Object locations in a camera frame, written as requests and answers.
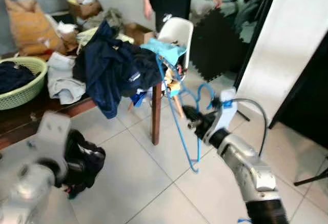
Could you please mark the black foam puzzle panel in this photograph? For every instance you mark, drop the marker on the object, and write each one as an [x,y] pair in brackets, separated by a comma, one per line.
[215,49]

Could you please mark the white plastic chair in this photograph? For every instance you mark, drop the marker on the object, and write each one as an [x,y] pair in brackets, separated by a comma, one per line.
[177,29]

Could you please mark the black stand legs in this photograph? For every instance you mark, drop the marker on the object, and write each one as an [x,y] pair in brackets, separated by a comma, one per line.
[312,177]

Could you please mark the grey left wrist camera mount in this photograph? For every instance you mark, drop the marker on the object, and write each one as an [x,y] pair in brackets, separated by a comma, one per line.
[51,137]

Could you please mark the person's right hand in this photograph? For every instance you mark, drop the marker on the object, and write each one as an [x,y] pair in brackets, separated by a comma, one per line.
[148,10]

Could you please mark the dark navy clothes heap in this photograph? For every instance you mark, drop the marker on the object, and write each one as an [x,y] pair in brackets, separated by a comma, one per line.
[15,76]

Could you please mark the light grey garment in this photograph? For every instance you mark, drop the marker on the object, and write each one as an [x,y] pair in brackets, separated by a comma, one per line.
[64,83]

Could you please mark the brown cardboard box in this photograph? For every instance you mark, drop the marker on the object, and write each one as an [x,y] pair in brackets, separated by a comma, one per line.
[84,8]
[137,33]

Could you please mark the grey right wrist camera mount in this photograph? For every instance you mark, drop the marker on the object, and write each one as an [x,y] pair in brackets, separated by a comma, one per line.
[223,121]

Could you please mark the grey green clothes pile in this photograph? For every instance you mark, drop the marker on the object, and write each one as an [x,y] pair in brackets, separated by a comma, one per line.
[233,6]

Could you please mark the blue tape strip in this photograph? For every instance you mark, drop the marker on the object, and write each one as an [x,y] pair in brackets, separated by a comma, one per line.
[227,103]

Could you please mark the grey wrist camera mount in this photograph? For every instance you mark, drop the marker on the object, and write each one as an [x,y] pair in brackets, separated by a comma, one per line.
[51,137]
[223,121]

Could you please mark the navy blue jacket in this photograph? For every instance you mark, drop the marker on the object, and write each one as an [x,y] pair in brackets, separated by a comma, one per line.
[105,70]

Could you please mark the orange brown sack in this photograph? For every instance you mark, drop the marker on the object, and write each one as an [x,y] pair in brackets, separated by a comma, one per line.
[33,29]

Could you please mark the olive green garment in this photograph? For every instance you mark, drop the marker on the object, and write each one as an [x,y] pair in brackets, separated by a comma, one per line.
[105,19]

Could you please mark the large white panel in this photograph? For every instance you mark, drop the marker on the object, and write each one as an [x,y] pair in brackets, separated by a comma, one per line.
[287,44]

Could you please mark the light blue clothes hanger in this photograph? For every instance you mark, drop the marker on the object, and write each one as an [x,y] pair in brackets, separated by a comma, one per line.
[177,121]

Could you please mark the dark wooden table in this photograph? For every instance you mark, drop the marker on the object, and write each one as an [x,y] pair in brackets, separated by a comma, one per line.
[156,116]

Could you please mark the teal cloth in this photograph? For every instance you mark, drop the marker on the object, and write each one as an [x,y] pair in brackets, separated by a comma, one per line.
[164,51]

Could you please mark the black cabinet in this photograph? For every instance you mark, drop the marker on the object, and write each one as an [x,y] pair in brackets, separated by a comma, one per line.
[307,106]

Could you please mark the green laundry basket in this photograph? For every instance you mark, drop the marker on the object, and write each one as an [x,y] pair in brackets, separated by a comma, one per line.
[25,97]

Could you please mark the black crumpled garment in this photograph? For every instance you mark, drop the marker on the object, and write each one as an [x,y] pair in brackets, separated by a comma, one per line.
[143,65]

